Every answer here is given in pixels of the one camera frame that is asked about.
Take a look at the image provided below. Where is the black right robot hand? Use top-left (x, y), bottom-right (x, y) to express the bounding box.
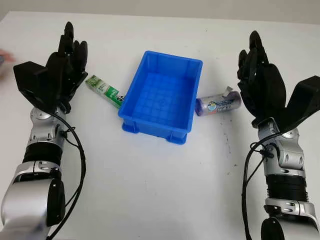
top-left (236, 30), bottom-right (288, 128)

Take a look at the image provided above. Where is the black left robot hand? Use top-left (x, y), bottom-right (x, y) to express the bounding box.
top-left (46, 21), bottom-right (89, 112)

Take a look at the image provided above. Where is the green and white carton box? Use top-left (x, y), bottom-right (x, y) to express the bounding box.
top-left (85, 74), bottom-right (126, 110)

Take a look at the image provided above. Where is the purple roll with printed label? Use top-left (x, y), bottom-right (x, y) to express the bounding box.
top-left (195, 86), bottom-right (242, 118)

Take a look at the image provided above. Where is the blue plastic tray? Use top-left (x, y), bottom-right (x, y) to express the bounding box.
top-left (117, 50), bottom-right (204, 146)

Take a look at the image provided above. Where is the blurred person's hand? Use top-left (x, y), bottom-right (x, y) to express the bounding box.
top-left (0, 48), bottom-right (16, 81)

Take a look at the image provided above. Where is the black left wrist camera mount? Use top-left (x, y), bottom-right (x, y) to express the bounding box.
top-left (12, 61), bottom-right (60, 111)

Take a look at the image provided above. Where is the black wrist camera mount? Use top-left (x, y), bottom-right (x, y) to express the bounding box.
top-left (12, 61), bottom-right (60, 111)
top-left (279, 76), bottom-right (320, 133)

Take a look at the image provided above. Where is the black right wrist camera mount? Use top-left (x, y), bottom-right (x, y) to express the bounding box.
top-left (279, 76), bottom-right (320, 133)

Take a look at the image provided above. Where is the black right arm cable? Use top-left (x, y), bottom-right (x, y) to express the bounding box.
top-left (240, 129), bottom-right (276, 240)

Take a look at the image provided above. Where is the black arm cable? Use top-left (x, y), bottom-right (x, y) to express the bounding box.
top-left (46, 112), bottom-right (87, 240)
top-left (240, 129), bottom-right (276, 240)

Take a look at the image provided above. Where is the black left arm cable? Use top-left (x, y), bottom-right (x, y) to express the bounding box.
top-left (46, 112), bottom-right (87, 240)

